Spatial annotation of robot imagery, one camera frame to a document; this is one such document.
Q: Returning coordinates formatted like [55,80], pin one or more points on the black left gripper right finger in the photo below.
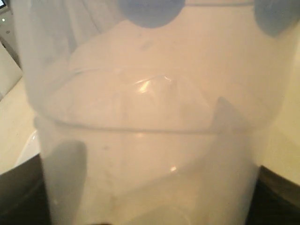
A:
[276,200]

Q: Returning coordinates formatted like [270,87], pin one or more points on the white rectangular plastic tray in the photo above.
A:
[30,150]

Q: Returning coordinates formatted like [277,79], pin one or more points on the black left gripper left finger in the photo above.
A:
[23,199]

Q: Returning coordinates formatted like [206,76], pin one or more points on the clear tall plastic container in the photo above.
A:
[140,126]

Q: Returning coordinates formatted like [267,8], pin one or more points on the blue plastic lid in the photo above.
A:
[272,17]

